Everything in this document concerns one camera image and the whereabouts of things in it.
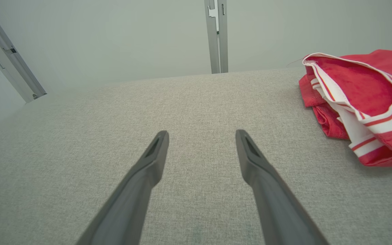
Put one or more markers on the grey double metal frame post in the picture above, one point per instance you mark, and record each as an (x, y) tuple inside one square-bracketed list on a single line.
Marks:
[(216, 37)]

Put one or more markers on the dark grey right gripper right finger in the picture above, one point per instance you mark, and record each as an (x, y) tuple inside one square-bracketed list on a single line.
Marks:
[(277, 211)]

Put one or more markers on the red jersey with white sleeves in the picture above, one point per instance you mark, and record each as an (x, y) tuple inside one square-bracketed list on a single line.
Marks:
[(369, 85)]

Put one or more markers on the grey slanted metal frame post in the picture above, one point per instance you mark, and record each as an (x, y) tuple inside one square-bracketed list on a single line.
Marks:
[(9, 58)]

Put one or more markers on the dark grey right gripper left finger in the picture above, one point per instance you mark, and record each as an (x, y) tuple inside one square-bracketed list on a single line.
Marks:
[(131, 204)]

